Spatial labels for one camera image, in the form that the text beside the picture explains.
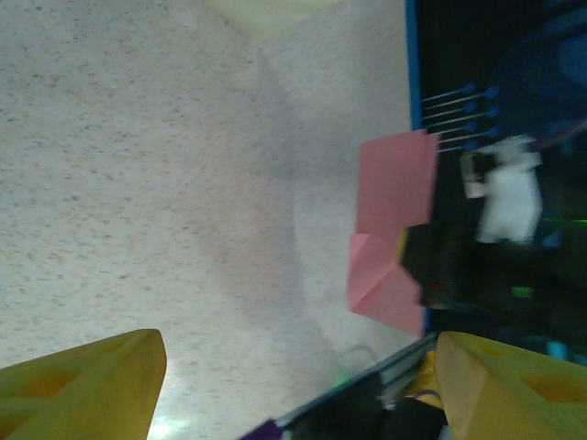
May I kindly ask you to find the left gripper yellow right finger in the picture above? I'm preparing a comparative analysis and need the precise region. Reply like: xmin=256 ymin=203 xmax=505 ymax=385
xmin=435 ymin=330 xmax=587 ymax=440

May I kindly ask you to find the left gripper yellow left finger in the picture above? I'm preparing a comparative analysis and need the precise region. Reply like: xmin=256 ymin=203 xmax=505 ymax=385
xmin=0 ymin=328 xmax=167 ymax=440

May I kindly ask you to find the yellow snack bag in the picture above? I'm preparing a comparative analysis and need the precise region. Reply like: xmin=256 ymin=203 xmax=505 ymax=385
xmin=403 ymin=350 xmax=446 ymax=412

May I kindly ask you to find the purple Fox's candy bag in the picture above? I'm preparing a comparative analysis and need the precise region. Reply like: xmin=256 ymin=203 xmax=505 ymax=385
xmin=240 ymin=420 xmax=283 ymax=440

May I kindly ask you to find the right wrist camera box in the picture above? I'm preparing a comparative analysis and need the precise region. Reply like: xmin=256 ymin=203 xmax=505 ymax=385
xmin=460 ymin=135 xmax=545 ymax=247

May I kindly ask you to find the aluminium frame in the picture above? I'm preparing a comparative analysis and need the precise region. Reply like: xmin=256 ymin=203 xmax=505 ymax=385
xmin=274 ymin=332 xmax=437 ymax=430

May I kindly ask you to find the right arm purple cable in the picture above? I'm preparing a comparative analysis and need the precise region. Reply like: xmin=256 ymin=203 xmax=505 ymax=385
xmin=529 ymin=116 xmax=587 ymax=150

